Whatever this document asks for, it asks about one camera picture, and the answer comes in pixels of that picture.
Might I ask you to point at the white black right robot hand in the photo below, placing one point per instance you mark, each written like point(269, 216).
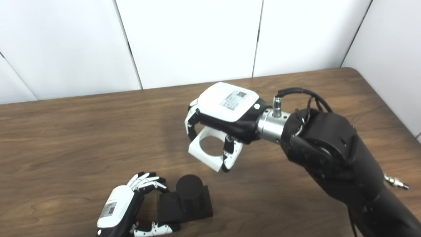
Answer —
point(227, 102)

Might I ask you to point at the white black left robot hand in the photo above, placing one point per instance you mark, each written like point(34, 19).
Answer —
point(116, 204)

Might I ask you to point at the white square piece with hole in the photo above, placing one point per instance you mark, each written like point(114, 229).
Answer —
point(205, 160)

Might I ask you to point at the black peg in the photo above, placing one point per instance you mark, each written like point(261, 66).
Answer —
point(189, 191)

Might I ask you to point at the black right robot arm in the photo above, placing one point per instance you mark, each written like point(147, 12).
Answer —
point(335, 158)

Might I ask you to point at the silver metal plug connector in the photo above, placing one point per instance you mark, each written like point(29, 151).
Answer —
point(396, 182)

